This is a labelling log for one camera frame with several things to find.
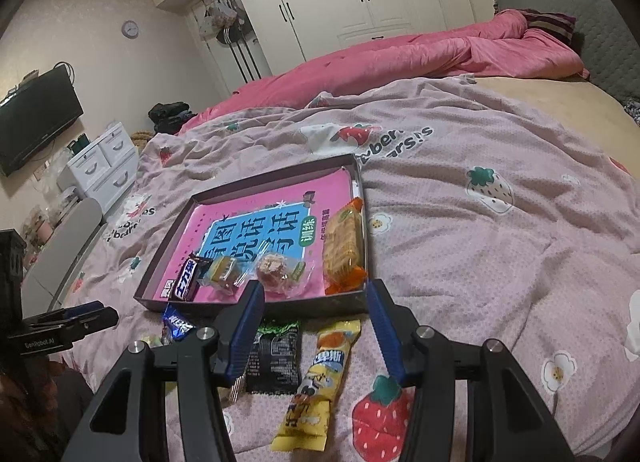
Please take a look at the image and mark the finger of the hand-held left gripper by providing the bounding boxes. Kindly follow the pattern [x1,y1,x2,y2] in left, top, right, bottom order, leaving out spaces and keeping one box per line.
[22,301,103,325]
[47,307,120,343]

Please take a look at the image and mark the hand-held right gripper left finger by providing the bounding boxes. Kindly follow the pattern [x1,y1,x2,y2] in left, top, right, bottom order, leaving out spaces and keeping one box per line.
[60,279,266,462]

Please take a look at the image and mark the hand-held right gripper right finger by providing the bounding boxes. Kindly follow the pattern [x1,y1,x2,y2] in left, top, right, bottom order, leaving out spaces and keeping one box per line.
[365,279,576,462]

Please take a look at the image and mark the black and green snack packet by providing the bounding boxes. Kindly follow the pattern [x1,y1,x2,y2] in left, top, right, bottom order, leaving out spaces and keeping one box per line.
[244,319,302,395]

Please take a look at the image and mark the clear-wrapped yellow pastry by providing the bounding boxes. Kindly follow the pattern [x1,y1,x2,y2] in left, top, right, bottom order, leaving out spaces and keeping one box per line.
[197,257,251,298]

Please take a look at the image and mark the clear-wrapped red pastry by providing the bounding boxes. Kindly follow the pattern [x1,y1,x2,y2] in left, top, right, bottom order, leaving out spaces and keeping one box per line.
[250,252,316,300]

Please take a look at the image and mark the dark purple shallow box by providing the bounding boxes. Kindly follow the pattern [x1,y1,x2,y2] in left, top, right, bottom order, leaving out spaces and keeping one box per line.
[133,153,371,320]

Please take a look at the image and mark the blue cookie packet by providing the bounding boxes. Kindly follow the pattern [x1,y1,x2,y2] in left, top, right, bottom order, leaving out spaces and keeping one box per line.
[161,303,201,345]

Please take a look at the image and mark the dark brown chocolate bar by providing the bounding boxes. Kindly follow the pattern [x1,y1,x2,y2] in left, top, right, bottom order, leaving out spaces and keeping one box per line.
[170,254,213,303]

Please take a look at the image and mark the yellow stick snack packet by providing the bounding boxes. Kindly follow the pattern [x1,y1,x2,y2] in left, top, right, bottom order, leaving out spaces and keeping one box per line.
[270,319,362,453]

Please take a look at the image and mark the orange cracker packet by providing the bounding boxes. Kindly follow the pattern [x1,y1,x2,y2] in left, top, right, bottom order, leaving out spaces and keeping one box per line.
[320,197,368,295]

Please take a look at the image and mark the strawberry printed pink blanket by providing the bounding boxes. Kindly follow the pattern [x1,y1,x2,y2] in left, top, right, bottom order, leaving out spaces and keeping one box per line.
[50,74,640,462]

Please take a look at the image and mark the pink book with blue label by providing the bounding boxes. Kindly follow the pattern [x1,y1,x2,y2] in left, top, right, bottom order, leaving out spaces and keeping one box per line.
[165,167,363,303]

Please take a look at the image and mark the white drawer cabinet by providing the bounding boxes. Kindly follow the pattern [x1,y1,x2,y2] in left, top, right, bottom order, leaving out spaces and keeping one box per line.
[67,122,141,210]

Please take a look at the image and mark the pile of dark clothes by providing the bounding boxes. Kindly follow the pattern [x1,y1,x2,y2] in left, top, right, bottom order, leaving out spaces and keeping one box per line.
[148,102,193,135]

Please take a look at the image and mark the pink quilt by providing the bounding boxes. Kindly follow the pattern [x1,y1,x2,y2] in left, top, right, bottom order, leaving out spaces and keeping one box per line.
[177,9,591,135]

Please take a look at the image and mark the beige bed sheet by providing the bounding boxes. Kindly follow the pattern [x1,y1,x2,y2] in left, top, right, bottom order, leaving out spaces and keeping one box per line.
[475,74,640,148]

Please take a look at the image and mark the hanging bags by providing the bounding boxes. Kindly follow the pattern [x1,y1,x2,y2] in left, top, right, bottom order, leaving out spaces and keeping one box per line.
[200,0,248,45]

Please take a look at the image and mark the dark striped pillow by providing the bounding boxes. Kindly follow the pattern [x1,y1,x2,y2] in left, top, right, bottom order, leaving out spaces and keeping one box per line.
[522,12,577,40]

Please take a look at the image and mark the grey padded headboard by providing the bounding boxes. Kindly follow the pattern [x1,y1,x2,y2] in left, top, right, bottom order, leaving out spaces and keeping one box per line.
[491,0,640,108]

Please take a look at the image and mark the black wall television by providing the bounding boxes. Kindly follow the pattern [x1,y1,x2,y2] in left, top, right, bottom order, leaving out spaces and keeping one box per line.
[0,66,84,178]

